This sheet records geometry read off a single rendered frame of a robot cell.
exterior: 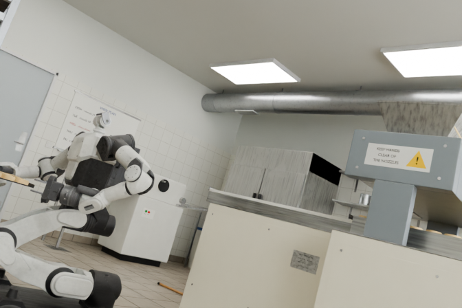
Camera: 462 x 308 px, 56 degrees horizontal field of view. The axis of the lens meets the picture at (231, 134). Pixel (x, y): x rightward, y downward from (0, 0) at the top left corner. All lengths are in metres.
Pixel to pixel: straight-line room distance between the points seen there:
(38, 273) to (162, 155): 5.05
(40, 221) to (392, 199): 1.58
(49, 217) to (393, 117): 1.59
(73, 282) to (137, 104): 4.80
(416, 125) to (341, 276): 0.56
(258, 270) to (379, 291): 0.57
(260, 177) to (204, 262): 4.46
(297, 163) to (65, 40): 3.54
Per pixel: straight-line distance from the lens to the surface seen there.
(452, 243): 1.52
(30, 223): 2.29
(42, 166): 2.71
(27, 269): 2.33
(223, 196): 1.99
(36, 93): 6.24
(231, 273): 1.88
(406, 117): 1.61
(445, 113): 1.57
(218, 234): 1.95
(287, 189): 6.02
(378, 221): 1.43
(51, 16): 6.39
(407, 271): 1.39
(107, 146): 2.12
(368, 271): 1.42
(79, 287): 2.37
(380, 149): 1.48
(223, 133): 8.05
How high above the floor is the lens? 0.74
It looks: 12 degrees up
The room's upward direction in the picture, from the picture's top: 16 degrees clockwise
